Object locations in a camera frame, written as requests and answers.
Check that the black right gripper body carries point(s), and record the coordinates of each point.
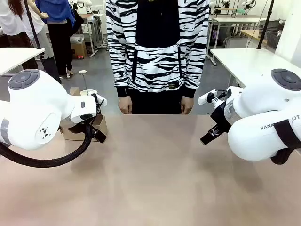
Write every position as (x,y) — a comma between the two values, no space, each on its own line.
(221,117)

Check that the person's left forearm zebra sleeve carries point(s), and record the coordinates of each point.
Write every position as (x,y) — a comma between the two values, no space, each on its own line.
(194,70)

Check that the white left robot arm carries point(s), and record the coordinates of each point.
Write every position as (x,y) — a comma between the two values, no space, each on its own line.
(35,106)

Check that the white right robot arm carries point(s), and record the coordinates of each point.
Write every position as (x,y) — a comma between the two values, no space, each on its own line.
(265,110)

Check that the person's right forearm zebra sleeve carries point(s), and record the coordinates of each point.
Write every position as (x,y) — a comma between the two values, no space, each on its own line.
(120,70)

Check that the brown cardboard cup carrier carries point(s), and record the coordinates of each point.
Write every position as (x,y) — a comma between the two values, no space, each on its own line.
(101,124)

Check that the person's left hand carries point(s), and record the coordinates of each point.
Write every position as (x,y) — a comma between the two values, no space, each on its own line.
(187,106)

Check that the person's right hand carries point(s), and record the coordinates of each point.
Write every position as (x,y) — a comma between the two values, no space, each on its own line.
(125,106)

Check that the thin stand with white disc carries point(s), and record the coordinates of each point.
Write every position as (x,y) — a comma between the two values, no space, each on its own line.
(84,80)

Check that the large white side table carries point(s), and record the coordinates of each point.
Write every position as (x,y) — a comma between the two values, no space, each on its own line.
(247,63)

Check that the brown cardboard box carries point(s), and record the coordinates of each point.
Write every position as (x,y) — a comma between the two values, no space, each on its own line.
(78,48)

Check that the grey background table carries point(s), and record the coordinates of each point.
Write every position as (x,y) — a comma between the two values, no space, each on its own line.
(235,26)

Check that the person in zebra hoodie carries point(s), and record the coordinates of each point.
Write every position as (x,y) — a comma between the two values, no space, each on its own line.
(157,47)

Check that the black upright stand pole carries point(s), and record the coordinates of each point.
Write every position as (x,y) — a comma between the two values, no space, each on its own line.
(265,23)

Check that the white background workbench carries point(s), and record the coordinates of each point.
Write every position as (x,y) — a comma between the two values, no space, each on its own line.
(95,30)

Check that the person in blue top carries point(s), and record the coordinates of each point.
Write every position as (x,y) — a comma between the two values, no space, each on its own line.
(60,35)

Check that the black slanted stand pole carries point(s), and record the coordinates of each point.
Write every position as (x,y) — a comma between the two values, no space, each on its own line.
(35,35)

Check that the person in white top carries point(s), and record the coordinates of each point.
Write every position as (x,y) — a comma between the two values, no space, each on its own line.
(14,21)

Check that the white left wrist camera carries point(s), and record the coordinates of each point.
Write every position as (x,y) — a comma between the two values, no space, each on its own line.
(101,100)

